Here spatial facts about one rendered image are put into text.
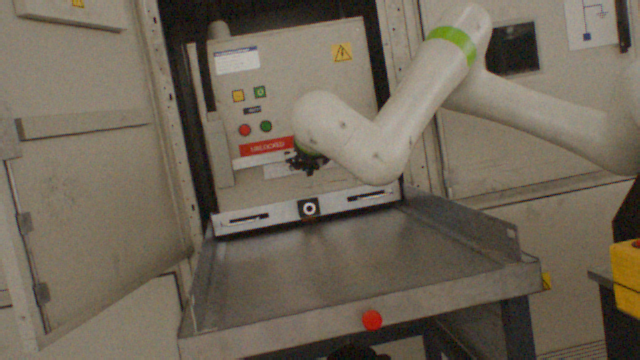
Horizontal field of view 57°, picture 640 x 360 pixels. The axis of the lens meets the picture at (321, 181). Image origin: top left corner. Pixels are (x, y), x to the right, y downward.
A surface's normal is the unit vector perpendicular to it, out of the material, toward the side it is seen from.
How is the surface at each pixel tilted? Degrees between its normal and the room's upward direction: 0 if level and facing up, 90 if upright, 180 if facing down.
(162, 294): 90
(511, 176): 90
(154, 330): 90
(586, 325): 90
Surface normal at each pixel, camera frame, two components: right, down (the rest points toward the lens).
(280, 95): 0.14, 0.10
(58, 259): 0.96, -0.14
